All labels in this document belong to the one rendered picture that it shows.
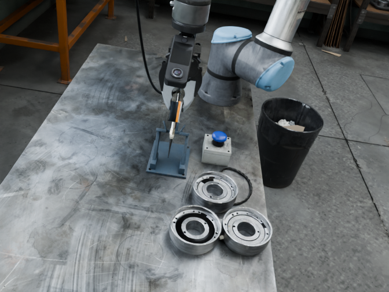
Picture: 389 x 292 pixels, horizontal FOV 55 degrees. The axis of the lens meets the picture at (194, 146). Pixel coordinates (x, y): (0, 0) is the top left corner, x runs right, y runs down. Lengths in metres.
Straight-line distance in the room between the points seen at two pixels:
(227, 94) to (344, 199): 1.32
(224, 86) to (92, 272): 0.72
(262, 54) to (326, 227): 1.25
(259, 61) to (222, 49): 0.13
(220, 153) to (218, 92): 0.31
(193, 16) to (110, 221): 0.45
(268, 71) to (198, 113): 0.25
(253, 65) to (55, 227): 0.68
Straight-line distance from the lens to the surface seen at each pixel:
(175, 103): 0.87
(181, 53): 0.79
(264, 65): 1.10
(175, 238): 0.76
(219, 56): 1.19
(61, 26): 2.75
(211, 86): 1.23
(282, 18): 1.11
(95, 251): 0.78
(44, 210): 0.86
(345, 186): 2.46
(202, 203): 0.84
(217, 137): 0.96
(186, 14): 0.78
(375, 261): 2.13
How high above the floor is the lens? 1.43
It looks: 37 degrees down
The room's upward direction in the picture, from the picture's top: 11 degrees clockwise
